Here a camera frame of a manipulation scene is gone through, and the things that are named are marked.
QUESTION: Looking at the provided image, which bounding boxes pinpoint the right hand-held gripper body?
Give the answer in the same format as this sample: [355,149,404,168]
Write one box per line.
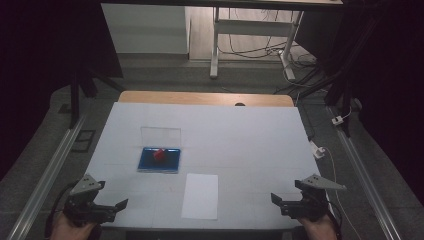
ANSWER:
[279,173,348,222]

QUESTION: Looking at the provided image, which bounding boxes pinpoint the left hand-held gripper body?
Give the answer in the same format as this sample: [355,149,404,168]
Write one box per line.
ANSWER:
[62,173,118,228]

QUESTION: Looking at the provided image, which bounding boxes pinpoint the blue ink pad box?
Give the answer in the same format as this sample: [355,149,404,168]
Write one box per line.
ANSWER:
[136,126,182,175]

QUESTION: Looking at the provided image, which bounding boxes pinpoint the red stamp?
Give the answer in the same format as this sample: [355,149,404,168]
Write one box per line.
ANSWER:
[152,148,167,162]

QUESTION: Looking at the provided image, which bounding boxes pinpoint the person's right hand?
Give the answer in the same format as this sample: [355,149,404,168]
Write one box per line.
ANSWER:
[297,213,338,240]

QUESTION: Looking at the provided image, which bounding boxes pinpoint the person's left hand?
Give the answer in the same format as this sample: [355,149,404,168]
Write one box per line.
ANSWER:
[49,211,98,240]

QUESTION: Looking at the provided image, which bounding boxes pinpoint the white table cover board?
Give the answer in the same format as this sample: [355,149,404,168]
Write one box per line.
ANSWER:
[83,101,331,232]

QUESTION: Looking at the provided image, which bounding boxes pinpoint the white paper sheet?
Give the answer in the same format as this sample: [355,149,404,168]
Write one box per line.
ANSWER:
[180,172,220,221]

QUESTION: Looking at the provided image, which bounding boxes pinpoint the black stand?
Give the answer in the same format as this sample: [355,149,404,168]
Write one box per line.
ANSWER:
[299,64,356,138]
[67,64,127,130]

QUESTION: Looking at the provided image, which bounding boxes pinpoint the white cabinet panel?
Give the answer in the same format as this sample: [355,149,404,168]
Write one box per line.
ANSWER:
[100,3,192,56]

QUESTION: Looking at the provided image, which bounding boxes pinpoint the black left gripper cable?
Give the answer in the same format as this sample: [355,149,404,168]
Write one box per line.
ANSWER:
[44,181,80,240]

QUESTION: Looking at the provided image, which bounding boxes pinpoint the white plug with cable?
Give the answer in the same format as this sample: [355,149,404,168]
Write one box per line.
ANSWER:
[309,140,364,240]

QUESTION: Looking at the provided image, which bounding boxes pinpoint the black floor socket frame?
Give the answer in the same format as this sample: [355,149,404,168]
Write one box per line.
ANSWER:
[70,129,97,154]

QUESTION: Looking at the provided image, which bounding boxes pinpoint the aluminium rail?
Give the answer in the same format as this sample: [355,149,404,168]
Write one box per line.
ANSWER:
[327,105,403,240]
[6,114,88,240]

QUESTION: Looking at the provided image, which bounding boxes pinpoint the black floor cables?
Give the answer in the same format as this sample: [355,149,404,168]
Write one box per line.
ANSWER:
[218,9,329,95]

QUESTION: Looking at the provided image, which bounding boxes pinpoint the white desk frame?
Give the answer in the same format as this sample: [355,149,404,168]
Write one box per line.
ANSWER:
[209,6,305,82]

